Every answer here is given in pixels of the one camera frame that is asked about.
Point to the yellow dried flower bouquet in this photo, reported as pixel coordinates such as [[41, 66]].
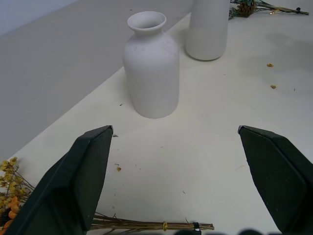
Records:
[[127, 224]]

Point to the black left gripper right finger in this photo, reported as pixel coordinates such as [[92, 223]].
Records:
[[276, 176]]

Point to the green pinecone flower bouquet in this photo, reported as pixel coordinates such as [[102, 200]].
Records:
[[247, 8]]

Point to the small white flared-neck vase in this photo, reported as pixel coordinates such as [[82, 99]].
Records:
[[151, 68]]

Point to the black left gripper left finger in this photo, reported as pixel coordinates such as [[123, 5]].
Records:
[[73, 181]]

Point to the tall white cylindrical vase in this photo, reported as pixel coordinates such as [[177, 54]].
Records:
[[206, 29]]

